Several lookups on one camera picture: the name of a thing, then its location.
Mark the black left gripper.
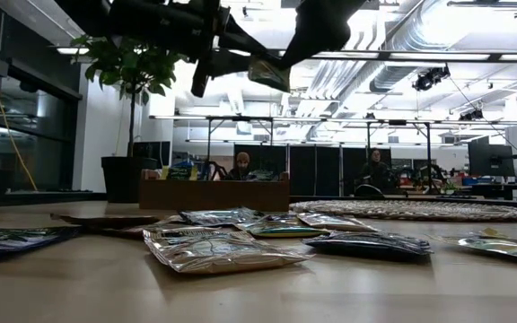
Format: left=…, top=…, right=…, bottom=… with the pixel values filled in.
left=108, top=0, right=268, bottom=98

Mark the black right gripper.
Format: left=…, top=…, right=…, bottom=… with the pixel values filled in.
left=279, top=0, right=367, bottom=69

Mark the dark blue tea packet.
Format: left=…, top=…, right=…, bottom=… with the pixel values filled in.
left=247, top=54, right=293, bottom=94
left=302, top=231, right=434, bottom=261
left=258, top=213, right=302, bottom=225
left=245, top=169, right=281, bottom=182
left=0, top=223, right=83, bottom=264

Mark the silver packet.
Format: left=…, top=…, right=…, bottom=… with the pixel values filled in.
left=296, top=212, right=381, bottom=233

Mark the wooden tea organizer box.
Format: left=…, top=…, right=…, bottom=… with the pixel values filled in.
left=138, top=169, right=291, bottom=213

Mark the black divider panel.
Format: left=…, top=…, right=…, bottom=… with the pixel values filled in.
left=288, top=145, right=316, bottom=196
left=233, top=144, right=287, bottom=179
left=315, top=145, right=342, bottom=196
left=342, top=146, right=394, bottom=196

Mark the person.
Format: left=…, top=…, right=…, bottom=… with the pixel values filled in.
left=224, top=151, right=259, bottom=181
left=356, top=147, right=399, bottom=196

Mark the black ceiling spotlight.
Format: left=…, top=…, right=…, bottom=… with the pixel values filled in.
left=459, top=109, right=485, bottom=122
left=413, top=65, right=451, bottom=92

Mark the green potted plant black pot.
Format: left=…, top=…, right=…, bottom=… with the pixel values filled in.
left=69, top=33, right=188, bottom=204

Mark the black ceiling track light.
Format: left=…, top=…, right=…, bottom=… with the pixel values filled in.
left=446, top=0, right=517, bottom=19

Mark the black overhead light bar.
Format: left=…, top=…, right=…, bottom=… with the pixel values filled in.
left=215, top=47, right=517, bottom=64

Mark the round woven wicker tray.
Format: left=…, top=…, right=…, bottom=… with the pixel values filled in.
left=288, top=199, right=517, bottom=223

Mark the black office desk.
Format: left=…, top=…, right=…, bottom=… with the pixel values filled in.
left=435, top=181, right=517, bottom=202

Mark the silver ventilation duct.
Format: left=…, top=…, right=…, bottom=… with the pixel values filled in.
left=368, top=0, right=455, bottom=93

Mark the long yellow cable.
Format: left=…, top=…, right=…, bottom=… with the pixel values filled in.
left=0, top=0, right=39, bottom=193

